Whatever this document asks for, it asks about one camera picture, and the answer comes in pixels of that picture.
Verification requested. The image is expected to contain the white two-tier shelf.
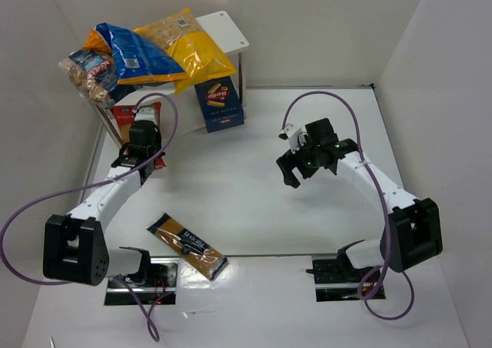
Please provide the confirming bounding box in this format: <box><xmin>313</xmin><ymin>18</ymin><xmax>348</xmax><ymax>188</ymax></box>
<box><xmin>95</xmin><ymin>11</ymin><xmax>249</xmax><ymax>147</ymax></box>

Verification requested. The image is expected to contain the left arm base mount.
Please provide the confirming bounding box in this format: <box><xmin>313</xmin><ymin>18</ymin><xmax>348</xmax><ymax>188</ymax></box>
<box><xmin>104</xmin><ymin>247</ymin><xmax>179</xmax><ymax>306</ymax></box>

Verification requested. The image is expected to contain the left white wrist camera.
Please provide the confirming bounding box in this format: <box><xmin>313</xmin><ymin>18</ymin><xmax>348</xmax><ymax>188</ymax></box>
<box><xmin>134</xmin><ymin>105</ymin><xmax>158</xmax><ymax>125</ymax></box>

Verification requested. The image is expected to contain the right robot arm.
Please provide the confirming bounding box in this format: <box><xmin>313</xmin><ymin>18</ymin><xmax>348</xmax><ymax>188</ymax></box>
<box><xmin>276</xmin><ymin>118</ymin><xmax>443</xmax><ymax>273</ymax></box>

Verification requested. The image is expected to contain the black La Sicilia spaghetti pack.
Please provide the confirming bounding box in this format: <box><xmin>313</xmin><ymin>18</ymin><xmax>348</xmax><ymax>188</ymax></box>
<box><xmin>147</xmin><ymin>213</ymin><xmax>228</xmax><ymax>281</ymax></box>

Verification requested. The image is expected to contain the clear fusilli pasta bag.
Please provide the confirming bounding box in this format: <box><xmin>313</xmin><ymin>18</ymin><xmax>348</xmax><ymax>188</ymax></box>
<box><xmin>58</xmin><ymin>49</ymin><xmax>117</xmax><ymax>108</ymax></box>

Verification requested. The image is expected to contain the dark blue Barilla pasta box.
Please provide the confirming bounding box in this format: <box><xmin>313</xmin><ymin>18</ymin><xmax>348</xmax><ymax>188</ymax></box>
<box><xmin>194</xmin><ymin>77</ymin><xmax>244</xmax><ymax>133</ymax></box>

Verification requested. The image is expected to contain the red spaghetti pack on shelf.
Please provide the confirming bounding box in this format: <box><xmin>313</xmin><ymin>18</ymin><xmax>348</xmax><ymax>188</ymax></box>
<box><xmin>111</xmin><ymin>105</ymin><xmax>135</xmax><ymax>144</ymax></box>

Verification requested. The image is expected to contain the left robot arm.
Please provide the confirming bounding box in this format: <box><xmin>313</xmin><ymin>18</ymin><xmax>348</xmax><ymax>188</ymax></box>
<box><xmin>43</xmin><ymin>120</ymin><xmax>162</xmax><ymax>286</ymax></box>

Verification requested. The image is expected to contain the blue and orange pasta bag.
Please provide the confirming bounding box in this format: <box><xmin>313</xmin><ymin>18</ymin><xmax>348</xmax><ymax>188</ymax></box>
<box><xmin>83</xmin><ymin>23</ymin><xmax>188</xmax><ymax>85</ymax></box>

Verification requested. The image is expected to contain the red spaghetti pack with barcode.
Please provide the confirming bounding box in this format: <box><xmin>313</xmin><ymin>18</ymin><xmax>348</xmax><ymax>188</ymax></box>
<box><xmin>150</xmin><ymin>101</ymin><xmax>166</xmax><ymax>170</ymax></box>

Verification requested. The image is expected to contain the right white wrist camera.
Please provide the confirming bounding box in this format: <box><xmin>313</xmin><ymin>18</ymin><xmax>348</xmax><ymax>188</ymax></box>
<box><xmin>278</xmin><ymin>124</ymin><xmax>307</xmax><ymax>154</ymax></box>

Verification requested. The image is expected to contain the yellow pasta bag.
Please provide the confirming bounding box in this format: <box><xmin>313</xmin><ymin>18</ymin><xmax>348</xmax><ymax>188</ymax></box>
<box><xmin>135</xmin><ymin>8</ymin><xmax>236</xmax><ymax>94</ymax></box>

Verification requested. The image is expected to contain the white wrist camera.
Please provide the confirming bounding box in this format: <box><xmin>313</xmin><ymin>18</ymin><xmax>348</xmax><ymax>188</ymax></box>
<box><xmin>134</xmin><ymin>105</ymin><xmax>158</xmax><ymax>125</ymax></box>
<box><xmin>278</xmin><ymin>124</ymin><xmax>307</xmax><ymax>154</ymax></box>

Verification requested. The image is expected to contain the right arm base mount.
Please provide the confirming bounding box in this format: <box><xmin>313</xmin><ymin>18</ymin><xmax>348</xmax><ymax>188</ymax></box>
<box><xmin>306</xmin><ymin>257</ymin><xmax>370</xmax><ymax>303</ymax></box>

